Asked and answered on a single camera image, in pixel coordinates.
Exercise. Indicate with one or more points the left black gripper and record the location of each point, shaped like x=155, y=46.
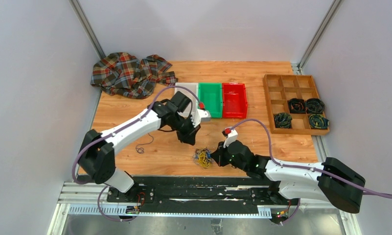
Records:
x=189, y=137

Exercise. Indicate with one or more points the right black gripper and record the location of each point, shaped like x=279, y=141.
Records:
x=218, y=155

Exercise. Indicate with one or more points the cable ball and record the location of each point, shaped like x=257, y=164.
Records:
x=202, y=157

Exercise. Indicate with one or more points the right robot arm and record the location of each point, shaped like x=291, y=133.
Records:
x=318, y=181

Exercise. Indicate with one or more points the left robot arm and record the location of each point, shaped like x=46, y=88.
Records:
x=98, y=150

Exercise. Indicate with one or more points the green plastic bin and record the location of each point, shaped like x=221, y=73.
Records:
x=211, y=96

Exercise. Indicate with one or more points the red plastic bin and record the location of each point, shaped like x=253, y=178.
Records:
x=235, y=104

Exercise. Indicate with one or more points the white plastic bin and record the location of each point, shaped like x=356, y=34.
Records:
x=192, y=87

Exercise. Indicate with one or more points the wooden compartment tray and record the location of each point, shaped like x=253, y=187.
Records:
x=294, y=105

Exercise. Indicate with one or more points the plaid flannel shirt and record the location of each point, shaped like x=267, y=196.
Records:
x=123, y=74

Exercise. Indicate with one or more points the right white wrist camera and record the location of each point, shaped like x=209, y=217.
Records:
x=230, y=136

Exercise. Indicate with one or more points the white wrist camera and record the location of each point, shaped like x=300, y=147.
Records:
x=198, y=116
x=230, y=136

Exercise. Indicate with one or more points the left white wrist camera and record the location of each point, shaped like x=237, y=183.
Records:
x=198, y=116

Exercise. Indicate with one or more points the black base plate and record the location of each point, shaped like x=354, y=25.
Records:
x=200, y=195

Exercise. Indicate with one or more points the right aluminium corner post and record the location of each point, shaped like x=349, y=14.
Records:
x=329, y=15

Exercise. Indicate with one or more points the aluminium corner post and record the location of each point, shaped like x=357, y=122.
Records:
x=329, y=15
x=76, y=5

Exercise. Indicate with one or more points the aluminium frame rail front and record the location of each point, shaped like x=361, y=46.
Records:
x=78, y=212

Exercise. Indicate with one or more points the left aluminium corner post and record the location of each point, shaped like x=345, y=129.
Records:
x=76, y=5

